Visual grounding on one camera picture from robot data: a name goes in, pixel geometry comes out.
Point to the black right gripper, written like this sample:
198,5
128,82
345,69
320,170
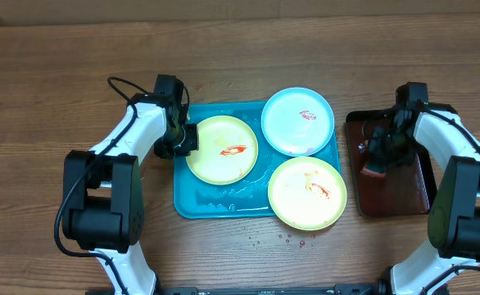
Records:
383,151

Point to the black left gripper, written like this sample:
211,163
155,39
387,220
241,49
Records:
192,143

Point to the pink green round sponge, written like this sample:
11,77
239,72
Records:
375,170

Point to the yellow plate with red stain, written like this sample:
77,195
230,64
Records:
227,150

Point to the light blue plate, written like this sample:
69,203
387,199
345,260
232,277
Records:
297,122

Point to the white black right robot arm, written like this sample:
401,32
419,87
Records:
453,243

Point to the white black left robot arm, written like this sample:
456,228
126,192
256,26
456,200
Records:
101,215

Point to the dark brown rectangular tray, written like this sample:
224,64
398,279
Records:
404,190

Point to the yellow plate near tray edge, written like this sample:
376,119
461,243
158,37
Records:
307,193

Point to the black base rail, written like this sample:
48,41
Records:
338,289

